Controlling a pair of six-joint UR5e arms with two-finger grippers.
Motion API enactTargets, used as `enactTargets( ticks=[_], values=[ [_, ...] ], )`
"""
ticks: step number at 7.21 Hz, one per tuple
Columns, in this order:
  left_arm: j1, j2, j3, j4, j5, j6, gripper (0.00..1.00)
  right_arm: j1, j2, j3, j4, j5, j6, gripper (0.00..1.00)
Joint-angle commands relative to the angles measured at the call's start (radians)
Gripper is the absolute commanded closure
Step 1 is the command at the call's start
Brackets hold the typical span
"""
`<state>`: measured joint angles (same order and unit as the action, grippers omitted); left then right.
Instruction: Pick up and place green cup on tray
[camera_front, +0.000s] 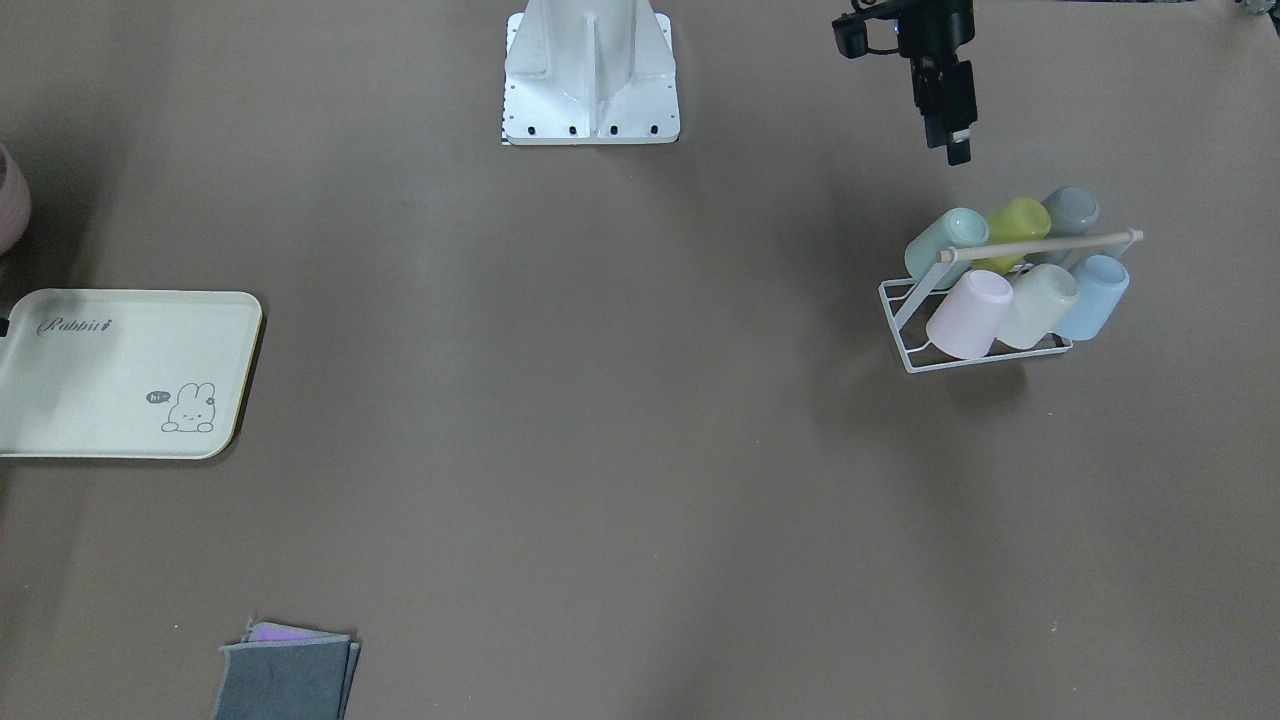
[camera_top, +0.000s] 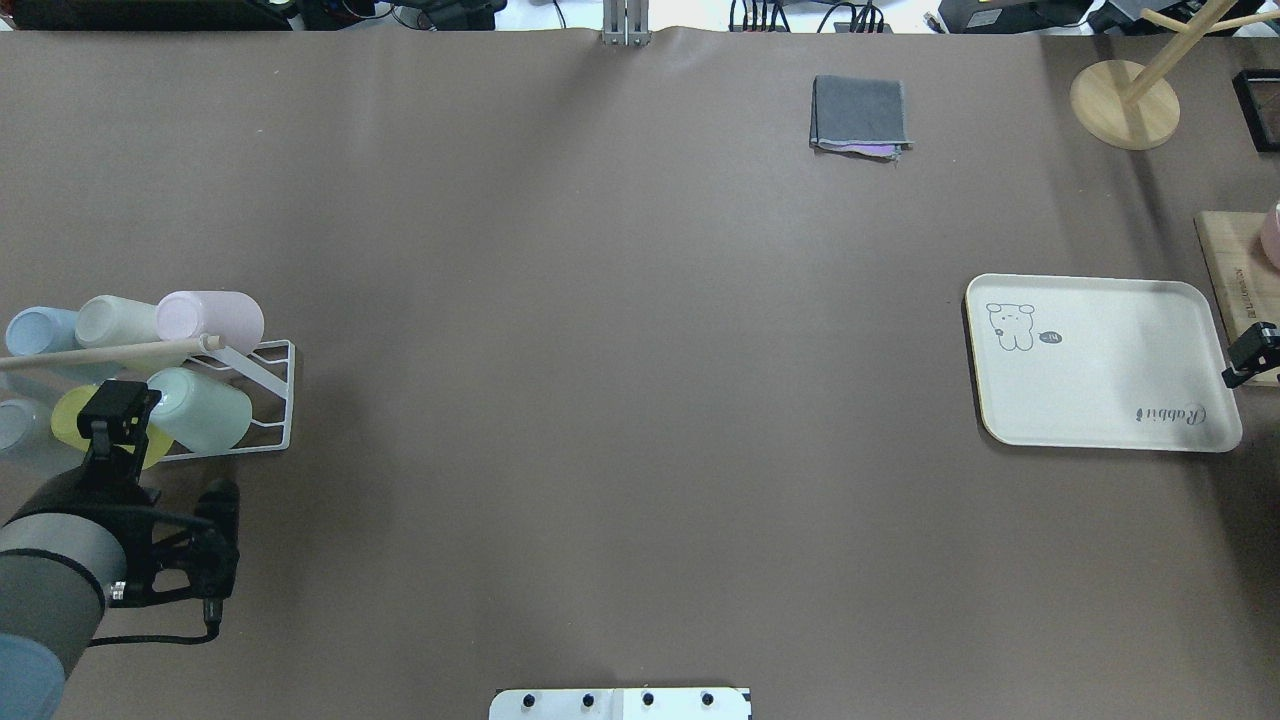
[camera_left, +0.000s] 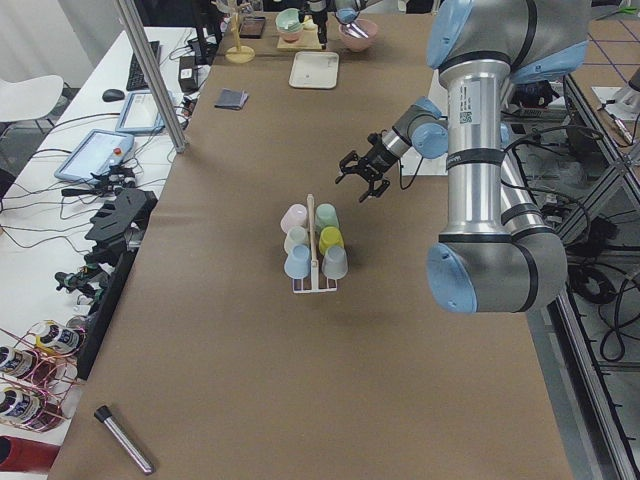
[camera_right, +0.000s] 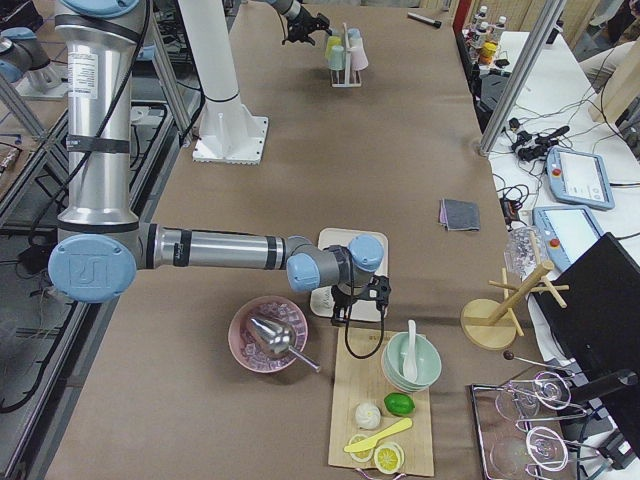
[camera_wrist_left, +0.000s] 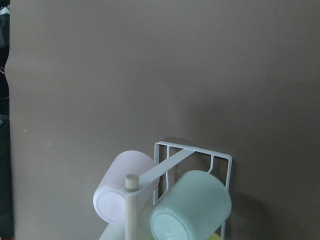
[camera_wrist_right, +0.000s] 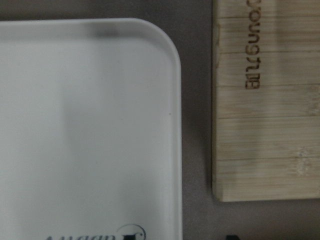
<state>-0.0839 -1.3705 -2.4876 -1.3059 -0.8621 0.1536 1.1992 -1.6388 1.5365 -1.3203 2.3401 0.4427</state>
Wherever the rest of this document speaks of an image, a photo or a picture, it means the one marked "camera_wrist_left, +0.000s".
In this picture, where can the white wire cup rack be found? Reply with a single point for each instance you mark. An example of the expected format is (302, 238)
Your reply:
(172, 162)

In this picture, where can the pink cup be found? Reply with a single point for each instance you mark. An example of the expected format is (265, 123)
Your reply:
(108, 199)

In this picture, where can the green cup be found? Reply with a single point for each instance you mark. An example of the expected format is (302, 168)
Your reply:
(193, 209)

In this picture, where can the yellow cup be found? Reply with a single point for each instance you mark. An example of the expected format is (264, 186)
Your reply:
(214, 236)

